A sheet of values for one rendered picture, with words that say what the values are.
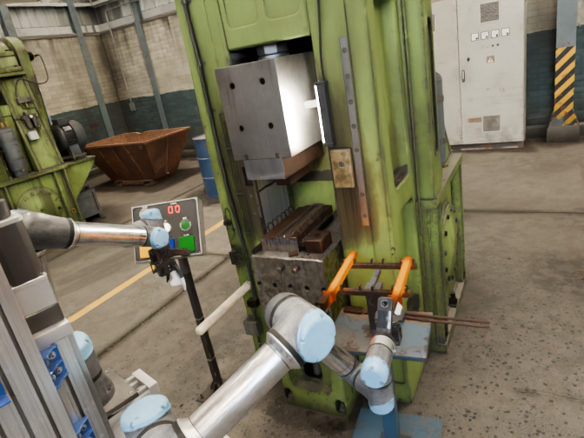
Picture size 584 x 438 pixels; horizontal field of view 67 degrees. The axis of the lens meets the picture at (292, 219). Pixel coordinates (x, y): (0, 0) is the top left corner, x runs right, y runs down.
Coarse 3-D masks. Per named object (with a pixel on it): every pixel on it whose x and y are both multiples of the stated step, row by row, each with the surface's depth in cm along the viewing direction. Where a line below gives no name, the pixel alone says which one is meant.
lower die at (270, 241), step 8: (304, 208) 239; (320, 208) 234; (328, 208) 233; (288, 216) 234; (296, 216) 228; (312, 216) 224; (320, 216) 224; (280, 224) 225; (288, 224) 220; (304, 224) 215; (312, 224) 216; (272, 232) 216; (280, 232) 209; (296, 232) 208; (304, 232) 209; (264, 240) 211; (272, 240) 209; (280, 240) 207; (288, 240) 205; (296, 240) 202; (264, 248) 213; (272, 248) 211; (280, 248) 209; (288, 248) 206; (296, 248) 204
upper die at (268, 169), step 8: (320, 144) 222; (304, 152) 208; (312, 152) 215; (320, 152) 222; (248, 160) 198; (256, 160) 196; (264, 160) 194; (272, 160) 192; (280, 160) 190; (288, 160) 194; (296, 160) 201; (304, 160) 208; (312, 160) 215; (248, 168) 199; (256, 168) 197; (264, 168) 195; (272, 168) 193; (280, 168) 192; (288, 168) 194; (296, 168) 201; (248, 176) 201; (256, 176) 199; (264, 176) 197; (272, 176) 195; (280, 176) 193; (288, 176) 194
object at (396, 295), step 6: (408, 258) 178; (402, 264) 174; (408, 264) 173; (402, 270) 170; (408, 270) 172; (402, 276) 165; (396, 282) 162; (402, 282) 161; (396, 288) 159; (402, 288) 159; (396, 294) 155; (396, 300) 151
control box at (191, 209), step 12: (156, 204) 219; (168, 204) 218; (180, 204) 217; (192, 204) 217; (132, 216) 220; (168, 216) 217; (180, 216) 216; (192, 216) 216; (180, 228) 216; (192, 228) 215; (204, 240) 219; (192, 252) 213; (204, 252) 216
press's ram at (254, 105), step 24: (216, 72) 188; (240, 72) 183; (264, 72) 178; (288, 72) 183; (312, 72) 202; (240, 96) 187; (264, 96) 182; (288, 96) 183; (312, 96) 203; (240, 120) 192; (264, 120) 186; (288, 120) 183; (312, 120) 203; (240, 144) 196; (264, 144) 191; (288, 144) 185; (312, 144) 204
